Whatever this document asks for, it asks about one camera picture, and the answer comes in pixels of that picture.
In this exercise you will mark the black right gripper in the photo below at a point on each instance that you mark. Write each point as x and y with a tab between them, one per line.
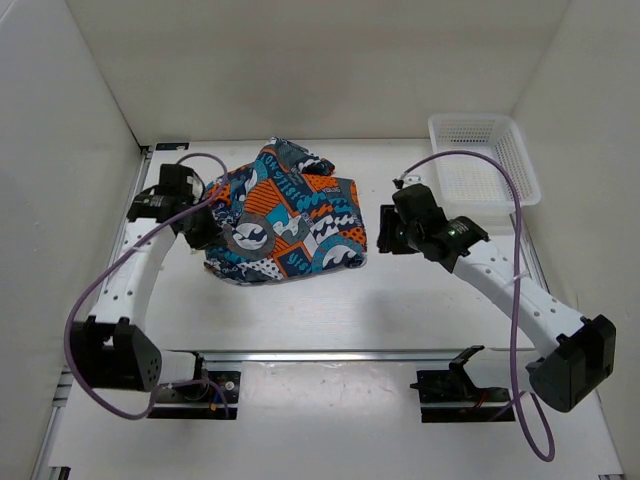
386	242

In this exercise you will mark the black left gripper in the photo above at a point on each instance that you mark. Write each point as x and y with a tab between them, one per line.
211	237

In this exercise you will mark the colourful patterned shorts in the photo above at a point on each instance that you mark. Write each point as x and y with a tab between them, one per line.
285	216

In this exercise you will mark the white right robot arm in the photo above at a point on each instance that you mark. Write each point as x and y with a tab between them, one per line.
576	353

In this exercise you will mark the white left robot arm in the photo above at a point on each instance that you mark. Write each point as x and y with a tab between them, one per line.
110	349

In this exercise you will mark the blue label sticker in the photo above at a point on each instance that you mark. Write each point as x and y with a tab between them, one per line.
172	146

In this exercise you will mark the white perforated plastic basket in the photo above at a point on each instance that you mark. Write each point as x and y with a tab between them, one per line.
470	186

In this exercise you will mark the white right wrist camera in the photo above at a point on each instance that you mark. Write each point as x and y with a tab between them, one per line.
405	181

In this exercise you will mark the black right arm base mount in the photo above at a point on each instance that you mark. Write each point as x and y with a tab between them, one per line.
446	400

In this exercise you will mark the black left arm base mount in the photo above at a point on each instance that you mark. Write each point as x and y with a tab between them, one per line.
202	402

